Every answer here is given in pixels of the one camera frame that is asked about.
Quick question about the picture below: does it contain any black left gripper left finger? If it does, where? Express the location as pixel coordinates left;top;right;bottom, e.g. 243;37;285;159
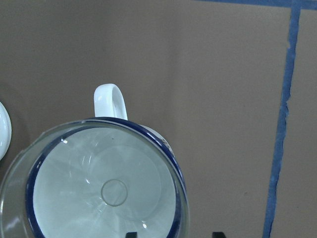
125;232;138;238

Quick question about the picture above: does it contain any clear glass funnel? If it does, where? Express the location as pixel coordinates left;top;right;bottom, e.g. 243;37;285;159
0;118;190;238

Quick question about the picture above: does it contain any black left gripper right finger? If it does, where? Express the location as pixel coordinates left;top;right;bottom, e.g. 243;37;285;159
212;232;226;238

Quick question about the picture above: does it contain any white enamel mug blue rim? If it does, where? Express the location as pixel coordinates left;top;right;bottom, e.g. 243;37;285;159
24;83;186;238

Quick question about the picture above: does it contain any white mug lid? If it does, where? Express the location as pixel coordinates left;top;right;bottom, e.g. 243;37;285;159
0;103;12;159

